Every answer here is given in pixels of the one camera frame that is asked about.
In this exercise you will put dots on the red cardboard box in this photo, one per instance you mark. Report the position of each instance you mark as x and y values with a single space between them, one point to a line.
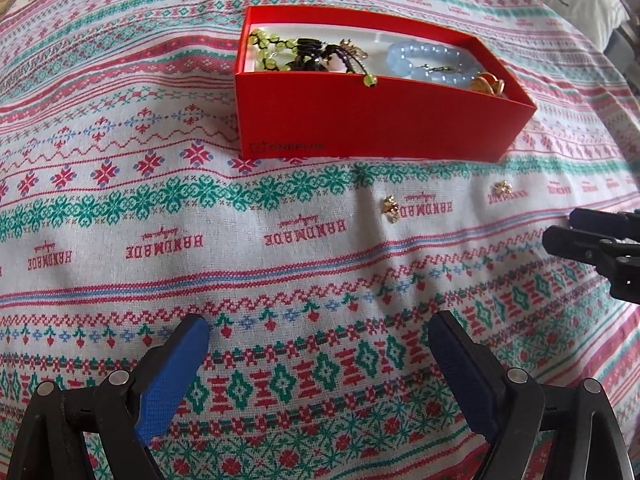
375 120

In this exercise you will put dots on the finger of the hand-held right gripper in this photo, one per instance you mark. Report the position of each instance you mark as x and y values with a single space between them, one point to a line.
600 220
600 255

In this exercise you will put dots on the small gold earring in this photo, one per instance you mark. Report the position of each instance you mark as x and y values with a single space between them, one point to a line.
390 207
501 188

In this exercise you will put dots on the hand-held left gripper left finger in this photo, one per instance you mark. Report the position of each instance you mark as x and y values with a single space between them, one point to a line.
170 375

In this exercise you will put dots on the patterned woven tablecloth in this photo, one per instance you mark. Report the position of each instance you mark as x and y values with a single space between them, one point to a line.
250 260

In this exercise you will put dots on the black bead jewellery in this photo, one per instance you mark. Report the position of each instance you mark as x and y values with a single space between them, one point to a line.
310 52

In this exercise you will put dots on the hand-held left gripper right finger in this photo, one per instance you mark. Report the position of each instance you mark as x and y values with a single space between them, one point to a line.
462 375

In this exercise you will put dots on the gold interlocked rings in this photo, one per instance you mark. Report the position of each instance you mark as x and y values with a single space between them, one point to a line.
487 84

